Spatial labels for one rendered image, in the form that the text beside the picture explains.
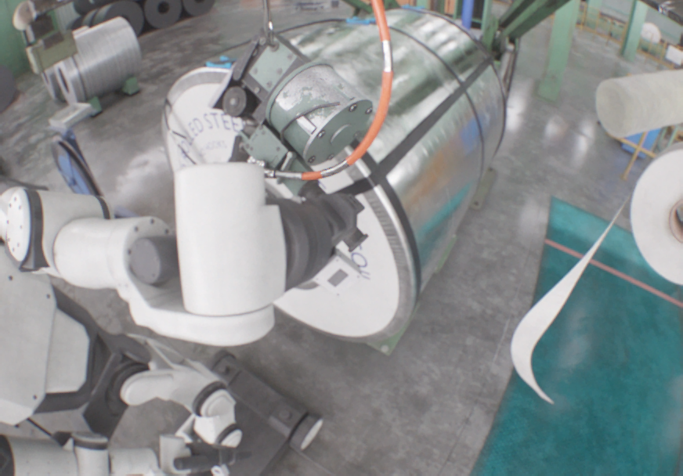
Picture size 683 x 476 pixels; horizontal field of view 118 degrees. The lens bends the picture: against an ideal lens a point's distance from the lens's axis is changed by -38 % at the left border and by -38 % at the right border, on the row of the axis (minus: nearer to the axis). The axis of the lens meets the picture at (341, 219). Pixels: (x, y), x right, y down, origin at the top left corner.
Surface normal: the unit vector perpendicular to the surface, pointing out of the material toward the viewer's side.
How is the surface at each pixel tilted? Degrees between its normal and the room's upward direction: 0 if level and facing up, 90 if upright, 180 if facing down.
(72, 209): 61
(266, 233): 78
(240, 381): 0
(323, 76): 25
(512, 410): 0
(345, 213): 49
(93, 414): 90
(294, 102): 55
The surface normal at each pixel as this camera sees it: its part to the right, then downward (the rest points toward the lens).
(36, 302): 0.98, -0.14
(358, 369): -0.02, -0.71
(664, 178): -0.86, 0.37
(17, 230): -0.27, -0.03
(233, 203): 0.57, -0.01
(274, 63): -0.39, 0.15
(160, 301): 0.64, -0.74
